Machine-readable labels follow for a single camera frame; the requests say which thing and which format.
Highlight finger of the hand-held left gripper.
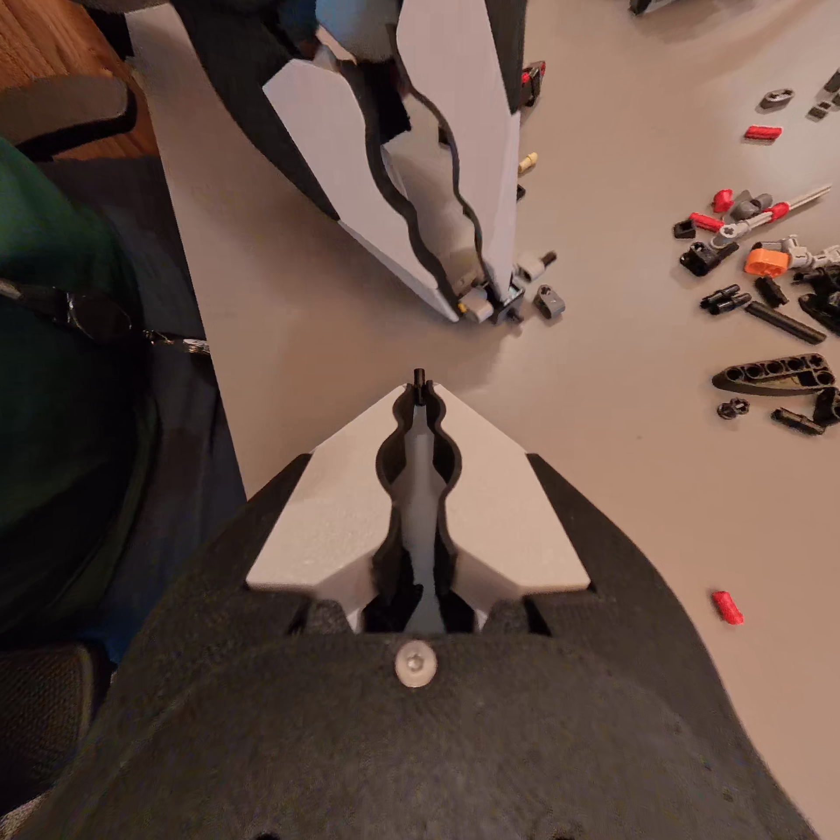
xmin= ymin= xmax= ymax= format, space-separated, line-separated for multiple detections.
xmin=262 ymin=59 xmax=460 ymax=322
xmin=394 ymin=0 xmax=524 ymax=307

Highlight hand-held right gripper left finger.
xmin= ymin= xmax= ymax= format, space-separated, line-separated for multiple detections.
xmin=245 ymin=384 xmax=414 ymax=634

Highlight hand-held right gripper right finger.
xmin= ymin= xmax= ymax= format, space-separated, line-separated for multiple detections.
xmin=428 ymin=382 xmax=592 ymax=630

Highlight yellow axle lego assembly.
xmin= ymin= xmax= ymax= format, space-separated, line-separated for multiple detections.
xmin=455 ymin=249 xmax=559 ymax=326

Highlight black triangular lego beam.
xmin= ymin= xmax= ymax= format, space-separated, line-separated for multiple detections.
xmin=712 ymin=353 xmax=836 ymax=397

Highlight pile of lego pieces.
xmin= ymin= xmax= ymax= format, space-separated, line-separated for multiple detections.
xmin=672 ymin=184 xmax=840 ymax=435

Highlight person's legs blue pants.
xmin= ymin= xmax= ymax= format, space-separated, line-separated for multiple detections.
xmin=39 ymin=157 xmax=248 ymax=657

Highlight brown office chair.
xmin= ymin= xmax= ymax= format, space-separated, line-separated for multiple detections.
xmin=0 ymin=75 xmax=140 ymax=163

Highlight black badge reel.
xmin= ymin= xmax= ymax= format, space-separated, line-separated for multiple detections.
xmin=0 ymin=279 xmax=212 ymax=360

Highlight person's torso green shirt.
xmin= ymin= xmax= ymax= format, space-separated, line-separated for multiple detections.
xmin=0 ymin=138 xmax=160 ymax=634

